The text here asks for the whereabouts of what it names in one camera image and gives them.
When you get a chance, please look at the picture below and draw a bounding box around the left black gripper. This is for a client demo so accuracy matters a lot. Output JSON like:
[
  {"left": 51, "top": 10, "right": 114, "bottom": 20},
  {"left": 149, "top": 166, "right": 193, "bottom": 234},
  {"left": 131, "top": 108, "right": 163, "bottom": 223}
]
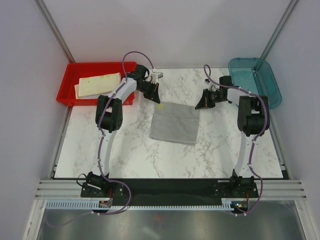
[{"left": 137, "top": 81, "right": 160, "bottom": 105}]

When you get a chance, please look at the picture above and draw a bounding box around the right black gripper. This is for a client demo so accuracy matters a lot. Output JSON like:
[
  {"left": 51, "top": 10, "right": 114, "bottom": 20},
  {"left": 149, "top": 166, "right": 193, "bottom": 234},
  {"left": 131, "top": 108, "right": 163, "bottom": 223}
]
[{"left": 195, "top": 88, "right": 226, "bottom": 110}]

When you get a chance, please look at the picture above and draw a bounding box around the grey white towel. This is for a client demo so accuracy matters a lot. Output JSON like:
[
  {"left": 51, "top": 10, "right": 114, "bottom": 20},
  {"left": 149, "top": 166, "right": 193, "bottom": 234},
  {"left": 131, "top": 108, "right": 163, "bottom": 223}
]
[{"left": 149, "top": 102, "right": 200, "bottom": 146}]

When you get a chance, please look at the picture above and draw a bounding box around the pale yellow patterned towel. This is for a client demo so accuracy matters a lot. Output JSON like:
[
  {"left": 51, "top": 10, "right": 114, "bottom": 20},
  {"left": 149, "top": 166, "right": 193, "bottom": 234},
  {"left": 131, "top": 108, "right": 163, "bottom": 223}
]
[{"left": 74, "top": 72, "right": 121, "bottom": 100}]

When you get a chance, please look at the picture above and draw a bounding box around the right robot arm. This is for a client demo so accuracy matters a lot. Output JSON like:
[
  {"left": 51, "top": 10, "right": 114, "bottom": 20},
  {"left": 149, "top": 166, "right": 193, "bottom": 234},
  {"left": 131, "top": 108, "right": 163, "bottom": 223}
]
[{"left": 195, "top": 75, "right": 270, "bottom": 197}]

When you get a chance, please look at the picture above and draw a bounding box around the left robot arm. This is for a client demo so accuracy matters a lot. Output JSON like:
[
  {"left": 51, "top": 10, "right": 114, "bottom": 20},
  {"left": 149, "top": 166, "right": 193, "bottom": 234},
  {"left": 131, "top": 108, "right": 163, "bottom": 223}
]
[{"left": 86, "top": 64, "right": 163, "bottom": 197}]

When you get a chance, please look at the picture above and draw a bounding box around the teal plastic basket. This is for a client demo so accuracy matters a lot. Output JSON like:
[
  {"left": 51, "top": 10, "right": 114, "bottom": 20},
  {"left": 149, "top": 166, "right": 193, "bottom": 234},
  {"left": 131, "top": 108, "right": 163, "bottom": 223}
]
[{"left": 228, "top": 57, "right": 282, "bottom": 109}]

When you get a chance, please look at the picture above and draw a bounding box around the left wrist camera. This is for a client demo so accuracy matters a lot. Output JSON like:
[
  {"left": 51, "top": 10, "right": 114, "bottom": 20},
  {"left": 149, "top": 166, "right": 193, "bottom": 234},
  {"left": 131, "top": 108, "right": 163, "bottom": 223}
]
[{"left": 150, "top": 71, "right": 164, "bottom": 84}]

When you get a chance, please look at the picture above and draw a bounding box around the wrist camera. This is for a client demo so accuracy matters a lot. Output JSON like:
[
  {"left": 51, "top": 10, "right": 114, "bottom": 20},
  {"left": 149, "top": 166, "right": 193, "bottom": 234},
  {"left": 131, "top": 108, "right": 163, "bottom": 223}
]
[
  {"left": 150, "top": 71, "right": 164, "bottom": 84},
  {"left": 204, "top": 78, "right": 217, "bottom": 92}
]

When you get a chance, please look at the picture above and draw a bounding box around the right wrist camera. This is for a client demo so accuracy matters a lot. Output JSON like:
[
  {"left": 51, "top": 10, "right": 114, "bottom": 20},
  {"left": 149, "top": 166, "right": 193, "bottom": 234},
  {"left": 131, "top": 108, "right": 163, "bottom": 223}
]
[{"left": 204, "top": 78, "right": 217, "bottom": 92}]

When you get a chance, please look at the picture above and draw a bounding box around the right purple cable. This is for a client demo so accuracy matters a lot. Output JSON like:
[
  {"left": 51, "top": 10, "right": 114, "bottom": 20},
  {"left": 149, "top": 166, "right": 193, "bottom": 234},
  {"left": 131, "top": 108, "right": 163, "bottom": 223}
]
[{"left": 203, "top": 64, "right": 270, "bottom": 216}]

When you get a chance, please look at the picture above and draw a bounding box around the purple cable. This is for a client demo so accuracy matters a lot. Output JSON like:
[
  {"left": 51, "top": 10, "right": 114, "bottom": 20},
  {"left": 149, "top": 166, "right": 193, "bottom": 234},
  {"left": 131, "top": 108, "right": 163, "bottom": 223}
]
[
  {"left": 203, "top": 64, "right": 270, "bottom": 216},
  {"left": 96, "top": 51, "right": 156, "bottom": 216}
]

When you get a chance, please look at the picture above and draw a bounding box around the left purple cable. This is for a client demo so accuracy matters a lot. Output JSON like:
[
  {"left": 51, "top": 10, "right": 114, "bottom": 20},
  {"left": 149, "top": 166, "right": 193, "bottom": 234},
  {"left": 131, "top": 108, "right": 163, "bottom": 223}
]
[{"left": 96, "top": 51, "right": 156, "bottom": 216}]

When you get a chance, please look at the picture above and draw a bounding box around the left aluminium frame post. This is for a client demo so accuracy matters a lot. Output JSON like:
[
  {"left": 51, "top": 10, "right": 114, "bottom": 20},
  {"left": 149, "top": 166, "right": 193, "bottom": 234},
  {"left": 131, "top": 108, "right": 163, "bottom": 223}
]
[{"left": 34, "top": 0, "right": 76, "bottom": 63}]

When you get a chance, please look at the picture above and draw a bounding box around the aluminium frame post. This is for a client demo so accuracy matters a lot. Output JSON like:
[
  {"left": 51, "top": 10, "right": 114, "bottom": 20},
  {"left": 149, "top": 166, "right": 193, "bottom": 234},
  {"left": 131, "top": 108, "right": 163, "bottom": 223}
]
[
  {"left": 260, "top": 0, "right": 300, "bottom": 60},
  {"left": 34, "top": 0, "right": 76, "bottom": 63}
]

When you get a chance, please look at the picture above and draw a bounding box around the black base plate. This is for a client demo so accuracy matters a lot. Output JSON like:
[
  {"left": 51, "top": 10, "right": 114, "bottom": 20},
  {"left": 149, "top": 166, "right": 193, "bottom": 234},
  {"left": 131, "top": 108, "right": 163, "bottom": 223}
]
[{"left": 80, "top": 178, "right": 259, "bottom": 205}]

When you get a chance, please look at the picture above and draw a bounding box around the right aluminium frame post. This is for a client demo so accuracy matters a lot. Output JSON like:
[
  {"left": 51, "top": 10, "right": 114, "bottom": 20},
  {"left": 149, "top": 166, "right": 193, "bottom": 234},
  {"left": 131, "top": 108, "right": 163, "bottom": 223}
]
[{"left": 260, "top": 0, "right": 300, "bottom": 60}]

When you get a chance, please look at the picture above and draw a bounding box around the white slotted cable duct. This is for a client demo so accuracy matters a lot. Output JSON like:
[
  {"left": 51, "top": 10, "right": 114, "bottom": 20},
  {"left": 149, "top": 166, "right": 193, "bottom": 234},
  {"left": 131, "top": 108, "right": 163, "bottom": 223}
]
[{"left": 45, "top": 199, "right": 250, "bottom": 211}]

